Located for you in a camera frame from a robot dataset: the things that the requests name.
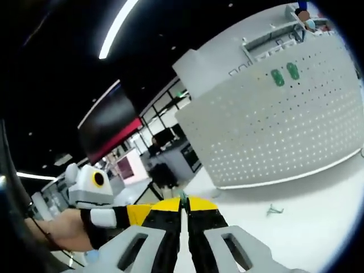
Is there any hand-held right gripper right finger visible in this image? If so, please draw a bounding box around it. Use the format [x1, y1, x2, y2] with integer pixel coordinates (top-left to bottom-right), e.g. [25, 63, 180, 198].
[187, 196, 288, 273]

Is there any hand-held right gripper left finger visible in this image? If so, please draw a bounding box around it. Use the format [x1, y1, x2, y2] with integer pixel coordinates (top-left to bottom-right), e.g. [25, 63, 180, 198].
[95, 197, 183, 273]

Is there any metal peg hook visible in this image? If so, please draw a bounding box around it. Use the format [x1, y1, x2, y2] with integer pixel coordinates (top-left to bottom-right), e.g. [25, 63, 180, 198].
[286, 62, 300, 81]
[266, 203, 285, 216]
[178, 190, 191, 212]

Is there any white perforated mounting plate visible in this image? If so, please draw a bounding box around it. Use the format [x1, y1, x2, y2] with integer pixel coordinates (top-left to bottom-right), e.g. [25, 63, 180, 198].
[173, 34, 363, 197]

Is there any green hook assembly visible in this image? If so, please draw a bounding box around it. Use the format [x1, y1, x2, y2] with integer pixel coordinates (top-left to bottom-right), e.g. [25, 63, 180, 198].
[270, 68, 286, 87]

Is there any person's left hand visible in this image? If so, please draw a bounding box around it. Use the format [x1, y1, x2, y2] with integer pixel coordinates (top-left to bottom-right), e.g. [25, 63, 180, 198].
[47, 209, 93, 253]

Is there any light blue small object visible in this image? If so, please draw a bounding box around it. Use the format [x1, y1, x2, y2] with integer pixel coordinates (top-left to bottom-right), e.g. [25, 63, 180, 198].
[84, 249, 100, 263]

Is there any white ceiling light strip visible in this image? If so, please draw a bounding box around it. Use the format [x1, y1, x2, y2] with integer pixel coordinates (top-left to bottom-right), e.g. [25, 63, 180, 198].
[98, 0, 140, 60]
[16, 171, 56, 181]

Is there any dark equipment cabinet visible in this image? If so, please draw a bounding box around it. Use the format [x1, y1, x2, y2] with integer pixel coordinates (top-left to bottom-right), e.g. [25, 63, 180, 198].
[159, 139, 204, 183]

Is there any large dark wall screen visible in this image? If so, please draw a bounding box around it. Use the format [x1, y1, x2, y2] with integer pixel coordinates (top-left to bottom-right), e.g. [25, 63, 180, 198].
[77, 85, 143, 166]

